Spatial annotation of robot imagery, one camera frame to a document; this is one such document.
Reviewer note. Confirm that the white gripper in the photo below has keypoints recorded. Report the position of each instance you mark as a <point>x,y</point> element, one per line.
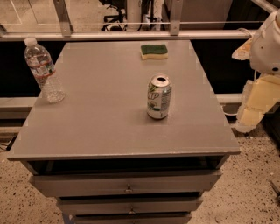
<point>266,52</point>

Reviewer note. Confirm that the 7up soda can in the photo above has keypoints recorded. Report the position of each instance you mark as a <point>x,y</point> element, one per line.
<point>159,96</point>

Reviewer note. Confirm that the green yellow sponge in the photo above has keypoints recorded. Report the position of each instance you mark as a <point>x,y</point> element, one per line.
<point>154,52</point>

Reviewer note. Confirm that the top grey drawer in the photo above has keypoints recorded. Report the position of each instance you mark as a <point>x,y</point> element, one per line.
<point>126,183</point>

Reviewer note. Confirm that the grey drawer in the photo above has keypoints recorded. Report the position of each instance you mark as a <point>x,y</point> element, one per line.
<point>134,205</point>
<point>148,218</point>
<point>126,183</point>

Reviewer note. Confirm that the black office chair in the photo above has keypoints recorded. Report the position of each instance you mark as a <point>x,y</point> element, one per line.
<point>114,23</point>

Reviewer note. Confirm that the grey drawer cabinet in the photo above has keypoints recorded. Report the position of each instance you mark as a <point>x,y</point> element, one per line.
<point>102,126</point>

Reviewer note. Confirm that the middle grey drawer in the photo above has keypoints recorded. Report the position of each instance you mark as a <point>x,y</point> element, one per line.
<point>134,205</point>

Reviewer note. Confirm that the clear plastic water bottle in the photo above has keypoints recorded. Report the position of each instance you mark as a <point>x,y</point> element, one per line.
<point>40,62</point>

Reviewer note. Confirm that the bottom grey drawer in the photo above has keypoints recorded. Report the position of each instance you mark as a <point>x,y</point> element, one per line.
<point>148,218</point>

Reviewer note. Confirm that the metal railing frame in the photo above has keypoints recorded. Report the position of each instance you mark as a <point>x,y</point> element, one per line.
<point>77,20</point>

